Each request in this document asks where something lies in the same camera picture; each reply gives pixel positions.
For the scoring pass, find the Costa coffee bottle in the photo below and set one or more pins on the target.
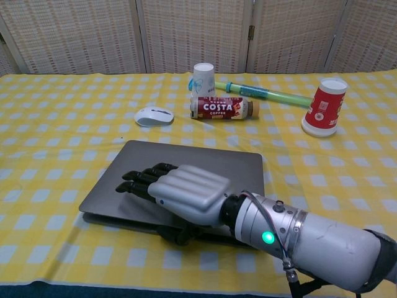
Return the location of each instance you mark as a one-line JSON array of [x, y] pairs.
[[217, 108]]

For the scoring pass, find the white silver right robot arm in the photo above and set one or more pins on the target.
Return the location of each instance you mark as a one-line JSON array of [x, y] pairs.
[[325, 239]]

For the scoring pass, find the woven folding screen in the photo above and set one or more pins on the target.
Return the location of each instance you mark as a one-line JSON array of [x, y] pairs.
[[87, 34]]

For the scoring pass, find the white computer mouse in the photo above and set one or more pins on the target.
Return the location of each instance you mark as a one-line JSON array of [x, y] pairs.
[[153, 117]]

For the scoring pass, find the yellow checkered tablecloth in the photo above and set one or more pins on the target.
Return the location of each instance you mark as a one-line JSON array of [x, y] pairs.
[[46, 124]]

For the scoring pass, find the silver laptop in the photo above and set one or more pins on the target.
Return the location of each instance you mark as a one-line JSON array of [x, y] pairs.
[[198, 158]]

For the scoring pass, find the red paper cup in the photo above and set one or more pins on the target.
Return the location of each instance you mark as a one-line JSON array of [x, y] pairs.
[[324, 111]]

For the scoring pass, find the white paper cup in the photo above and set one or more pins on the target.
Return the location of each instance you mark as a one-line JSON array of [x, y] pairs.
[[203, 80]]

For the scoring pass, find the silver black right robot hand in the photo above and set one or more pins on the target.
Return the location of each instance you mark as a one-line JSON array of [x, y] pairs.
[[192, 189]]

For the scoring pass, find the green blue water squirter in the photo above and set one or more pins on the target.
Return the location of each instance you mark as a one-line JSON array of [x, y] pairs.
[[273, 94]]

